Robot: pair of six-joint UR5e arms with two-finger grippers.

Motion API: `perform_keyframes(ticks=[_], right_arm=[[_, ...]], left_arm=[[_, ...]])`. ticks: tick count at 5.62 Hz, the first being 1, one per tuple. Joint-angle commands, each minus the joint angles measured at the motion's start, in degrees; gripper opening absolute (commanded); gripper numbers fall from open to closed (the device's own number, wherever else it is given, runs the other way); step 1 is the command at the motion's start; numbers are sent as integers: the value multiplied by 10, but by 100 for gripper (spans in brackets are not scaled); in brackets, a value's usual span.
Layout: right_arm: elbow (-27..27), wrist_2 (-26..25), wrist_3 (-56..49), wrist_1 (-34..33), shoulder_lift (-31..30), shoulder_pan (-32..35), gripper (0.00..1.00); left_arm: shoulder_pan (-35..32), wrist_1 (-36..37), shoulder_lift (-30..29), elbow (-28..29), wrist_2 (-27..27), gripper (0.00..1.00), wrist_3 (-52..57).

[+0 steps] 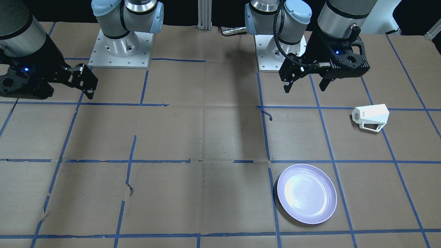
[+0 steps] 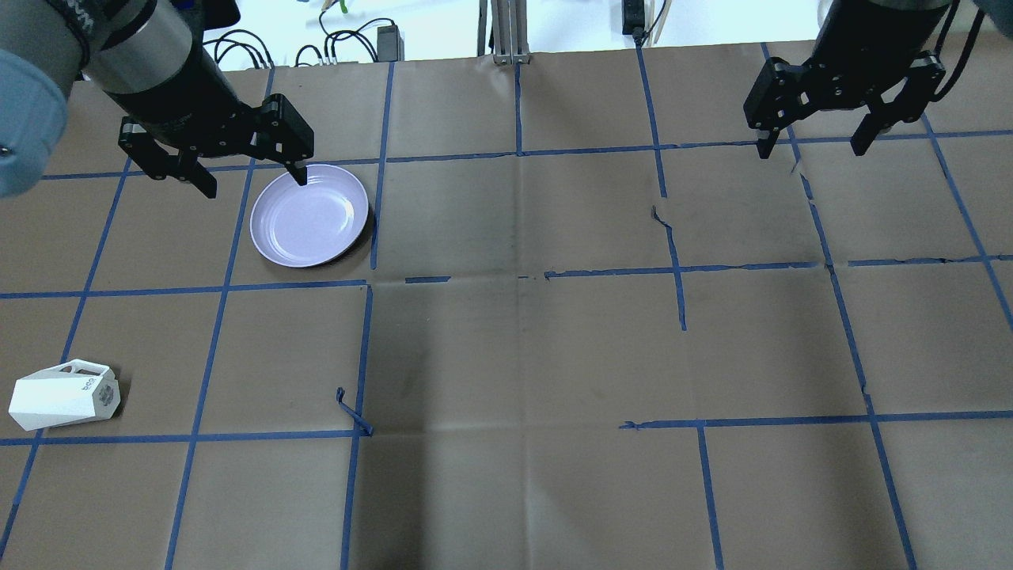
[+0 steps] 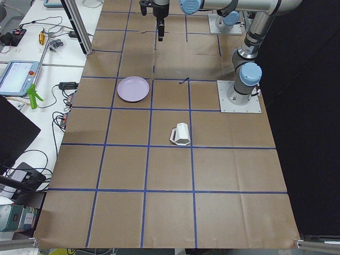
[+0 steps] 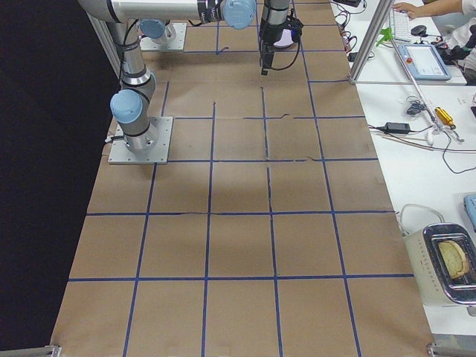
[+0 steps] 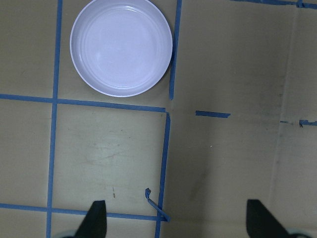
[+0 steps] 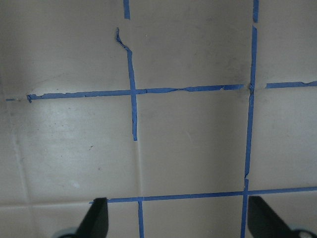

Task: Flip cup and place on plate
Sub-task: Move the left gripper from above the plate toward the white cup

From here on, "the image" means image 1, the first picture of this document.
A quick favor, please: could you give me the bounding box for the black braided cable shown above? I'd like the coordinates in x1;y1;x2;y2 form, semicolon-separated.
273;0;331;68

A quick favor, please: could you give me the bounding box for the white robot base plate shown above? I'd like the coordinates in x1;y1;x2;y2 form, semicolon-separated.
88;30;154;69
254;35;307;73

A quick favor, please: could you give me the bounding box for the silver metal connector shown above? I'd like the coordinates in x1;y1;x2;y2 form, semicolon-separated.
218;27;247;37

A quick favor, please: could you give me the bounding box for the aluminium profile post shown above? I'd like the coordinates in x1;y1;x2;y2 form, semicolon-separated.
197;0;213;31

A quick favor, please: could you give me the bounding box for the white angular cup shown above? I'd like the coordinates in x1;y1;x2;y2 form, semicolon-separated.
351;104;390;133

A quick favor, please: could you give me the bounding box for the lavender plate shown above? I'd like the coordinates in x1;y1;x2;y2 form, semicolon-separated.
276;164;337;225

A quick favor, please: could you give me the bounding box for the black gripper, cup side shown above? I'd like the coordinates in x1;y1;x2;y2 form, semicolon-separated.
279;29;370;94

